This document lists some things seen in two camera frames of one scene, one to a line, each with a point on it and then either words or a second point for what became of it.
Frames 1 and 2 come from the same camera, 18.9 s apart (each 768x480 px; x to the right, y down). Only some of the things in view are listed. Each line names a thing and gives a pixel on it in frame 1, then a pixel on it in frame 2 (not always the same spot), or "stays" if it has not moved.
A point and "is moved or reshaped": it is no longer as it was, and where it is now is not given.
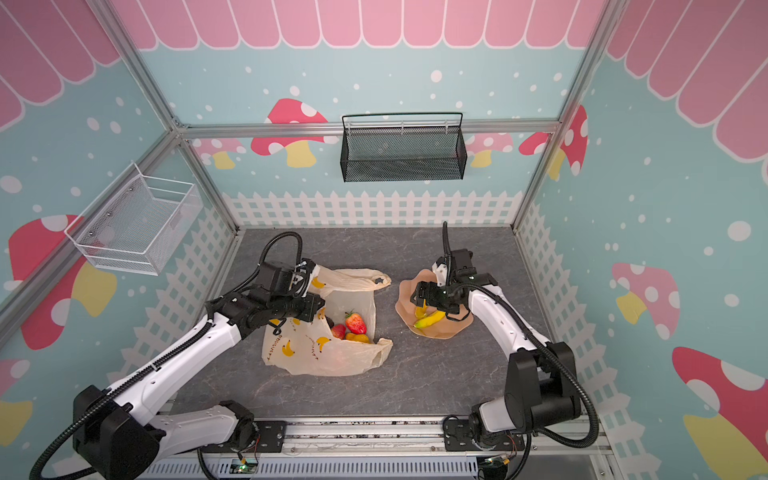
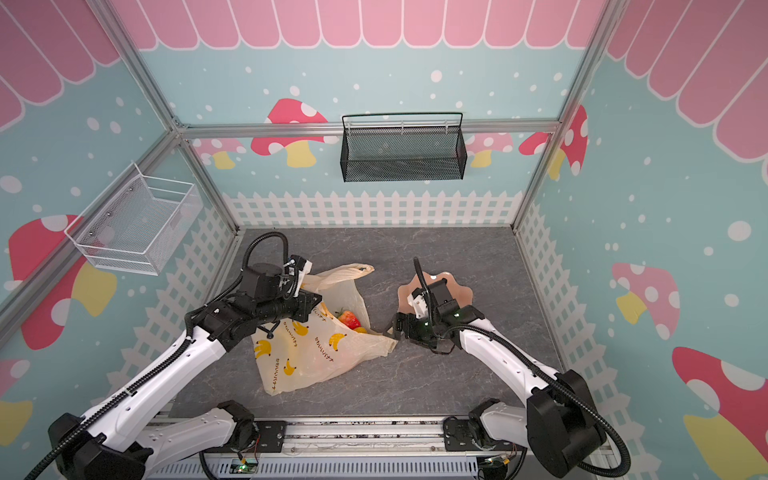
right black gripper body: x=439 y=297 → x=420 y=330
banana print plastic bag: x=311 y=348 is moved or reshaped
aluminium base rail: x=463 y=449 stays
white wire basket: x=137 y=223 stays
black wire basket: x=397 y=147 stays
